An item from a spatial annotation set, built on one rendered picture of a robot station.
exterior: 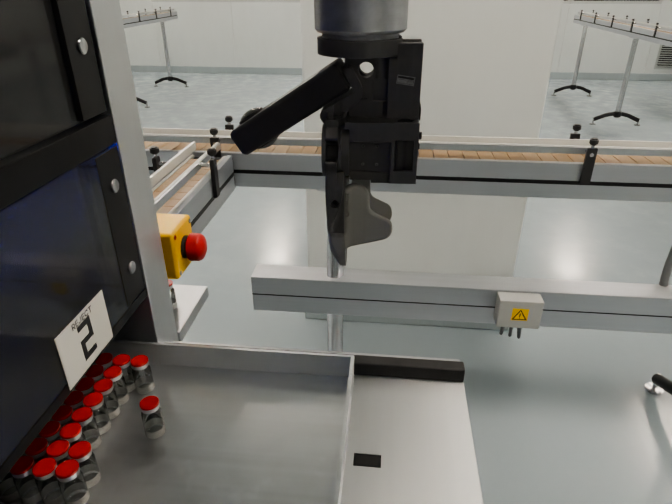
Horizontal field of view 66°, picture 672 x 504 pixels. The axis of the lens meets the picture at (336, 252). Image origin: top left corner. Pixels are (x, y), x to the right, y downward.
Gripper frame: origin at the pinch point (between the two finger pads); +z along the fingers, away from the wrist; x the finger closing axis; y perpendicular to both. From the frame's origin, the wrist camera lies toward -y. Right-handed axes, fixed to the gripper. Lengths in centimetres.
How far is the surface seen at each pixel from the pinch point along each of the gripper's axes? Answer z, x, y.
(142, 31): 45, 804, -368
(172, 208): 16, 47, -37
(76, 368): 9.0, -8.9, -24.4
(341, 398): 21.2, 2.0, 0.4
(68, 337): 5.4, -8.8, -24.4
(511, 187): 23, 82, 38
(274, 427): 21.2, -3.2, -6.9
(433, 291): 56, 85, 21
